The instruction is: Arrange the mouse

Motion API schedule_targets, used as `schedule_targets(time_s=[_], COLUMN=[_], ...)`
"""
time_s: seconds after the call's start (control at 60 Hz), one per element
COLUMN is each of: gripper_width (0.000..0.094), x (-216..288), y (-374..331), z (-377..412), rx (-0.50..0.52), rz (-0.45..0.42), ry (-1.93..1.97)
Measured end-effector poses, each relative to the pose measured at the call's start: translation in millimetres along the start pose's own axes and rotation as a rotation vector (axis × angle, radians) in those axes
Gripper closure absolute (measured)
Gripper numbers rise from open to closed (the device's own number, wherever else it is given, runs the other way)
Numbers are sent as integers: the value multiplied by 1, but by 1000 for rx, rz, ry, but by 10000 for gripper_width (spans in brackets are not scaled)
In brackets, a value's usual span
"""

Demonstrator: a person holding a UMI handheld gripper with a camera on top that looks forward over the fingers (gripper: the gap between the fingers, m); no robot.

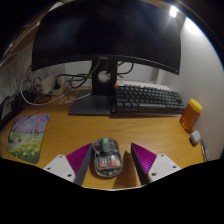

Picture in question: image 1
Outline amber jar yellow lid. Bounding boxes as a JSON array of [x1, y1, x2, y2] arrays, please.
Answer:
[[179, 98, 203, 131]]

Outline silver pen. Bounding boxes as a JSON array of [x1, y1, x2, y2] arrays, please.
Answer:
[[199, 139, 209, 163]]

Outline small white earbuds case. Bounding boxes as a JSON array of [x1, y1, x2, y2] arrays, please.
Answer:
[[189, 129, 202, 146]]

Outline black computer monitor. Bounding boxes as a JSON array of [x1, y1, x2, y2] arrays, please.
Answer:
[[31, 0, 183, 116]]

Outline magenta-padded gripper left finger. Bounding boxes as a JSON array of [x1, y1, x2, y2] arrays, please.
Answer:
[[43, 143, 93, 187]]

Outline white power strip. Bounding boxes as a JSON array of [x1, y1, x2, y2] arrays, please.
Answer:
[[39, 75, 64, 96]]

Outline floral printed mouse pad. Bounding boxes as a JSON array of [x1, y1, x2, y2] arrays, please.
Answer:
[[6, 113, 51, 165]]

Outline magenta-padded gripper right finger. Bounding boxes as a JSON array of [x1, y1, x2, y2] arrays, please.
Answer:
[[130, 142, 182, 186]]

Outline transparent computer mouse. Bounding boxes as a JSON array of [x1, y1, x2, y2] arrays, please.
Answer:
[[91, 137, 123, 178]]

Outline white cable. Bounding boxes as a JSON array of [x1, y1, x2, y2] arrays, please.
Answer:
[[19, 71, 73, 106]]

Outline wooden wall shelf unit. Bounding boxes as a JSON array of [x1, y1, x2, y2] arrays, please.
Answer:
[[0, 13, 51, 68]]

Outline black cable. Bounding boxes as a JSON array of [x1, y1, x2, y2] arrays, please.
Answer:
[[54, 61, 134, 89]]

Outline black mechanical keyboard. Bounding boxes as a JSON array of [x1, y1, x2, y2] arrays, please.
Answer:
[[111, 83, 186, 116]]

